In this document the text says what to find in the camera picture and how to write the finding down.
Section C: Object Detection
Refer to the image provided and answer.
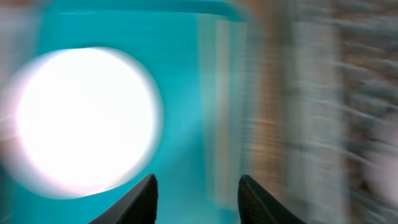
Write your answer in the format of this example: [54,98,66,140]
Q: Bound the grey dishwasher rack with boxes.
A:
[283,0,397,223]

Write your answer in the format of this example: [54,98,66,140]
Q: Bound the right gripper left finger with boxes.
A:
[89,174,158,224]

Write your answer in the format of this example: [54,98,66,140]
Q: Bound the teal plastic tray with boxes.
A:
[1,1,247,223]

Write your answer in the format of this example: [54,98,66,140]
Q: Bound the white bowl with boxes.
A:
[1,47,163,199]

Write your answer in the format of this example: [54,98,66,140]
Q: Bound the wooden chopstick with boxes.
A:
[198,14,221,207]
[226,22,248,210]

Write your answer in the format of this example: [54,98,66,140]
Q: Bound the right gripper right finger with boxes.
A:
[238,175,305,224]

